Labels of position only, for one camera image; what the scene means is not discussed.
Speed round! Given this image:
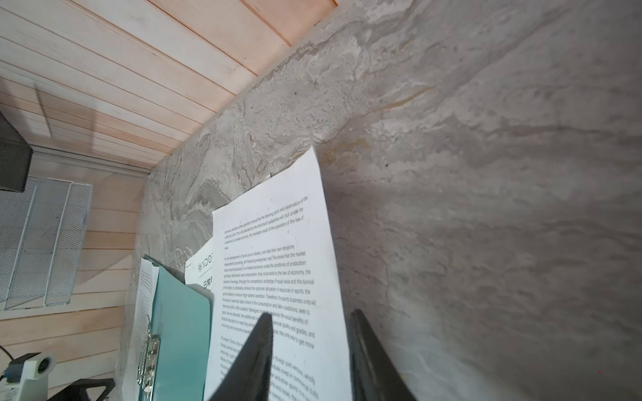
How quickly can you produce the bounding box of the printed paper sheet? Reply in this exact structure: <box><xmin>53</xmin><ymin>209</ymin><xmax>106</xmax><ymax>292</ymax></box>
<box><xmin>120</xmin><ymin>258</ymin><xmax>159</xmax><ymax>400</ymax></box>
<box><xmin>185</xmin><ymin>238</ymin><xmax>213</xmax><ymax>289</ymax></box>
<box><xmin>205</xmin><ymin>150</ymin><xmax>352</xmax><ymax>400</ymax></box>

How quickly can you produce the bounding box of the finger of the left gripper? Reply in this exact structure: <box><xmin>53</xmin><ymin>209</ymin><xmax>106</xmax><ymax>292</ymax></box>
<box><xmin>48</xmin><ymin>379</ymin><xmax>115</xmax><ymax>401</ymax></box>

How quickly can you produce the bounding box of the gold folder clip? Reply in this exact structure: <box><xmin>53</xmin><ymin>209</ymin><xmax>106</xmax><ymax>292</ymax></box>
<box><xmin>136</xmin><ymin>332</ymin><xmax>161</xmax><ymax>401</ymax></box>

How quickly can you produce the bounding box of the green file folder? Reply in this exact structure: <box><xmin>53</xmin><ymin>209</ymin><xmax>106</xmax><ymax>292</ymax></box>
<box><xmin>142</xmin><ymin>255</ymin><xmax>212</xmax><ymax>400</ymax></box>

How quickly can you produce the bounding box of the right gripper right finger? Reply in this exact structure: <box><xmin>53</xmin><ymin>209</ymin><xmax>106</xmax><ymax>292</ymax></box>
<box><xmin>349</xmin><ymin>309</ymin><xmax>416</xmax><ymax>401</ymax></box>

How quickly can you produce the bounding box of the black mesh wall basket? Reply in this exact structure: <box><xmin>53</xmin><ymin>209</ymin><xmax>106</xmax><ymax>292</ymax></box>
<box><xmin>0</xmin><ymin>114</ymin><xmax>33</xmax><ymax>192</ymax></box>

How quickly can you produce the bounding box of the white wire mesh rack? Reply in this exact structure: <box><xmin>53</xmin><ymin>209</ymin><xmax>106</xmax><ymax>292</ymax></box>
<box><xmin>1</xmin><ymin>176</ymin><xmax>93</xmax><ymax>311</ymax></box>

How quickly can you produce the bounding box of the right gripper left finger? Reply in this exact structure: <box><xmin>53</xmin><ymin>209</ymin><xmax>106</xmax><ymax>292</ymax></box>
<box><xmin>210</xmin><ymin>312</ymin><xmax>274</xmax><ymax>401</ymax></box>

